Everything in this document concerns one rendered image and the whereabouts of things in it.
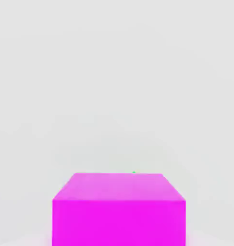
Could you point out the small magenta cube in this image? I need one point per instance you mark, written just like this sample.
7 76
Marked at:
118 215

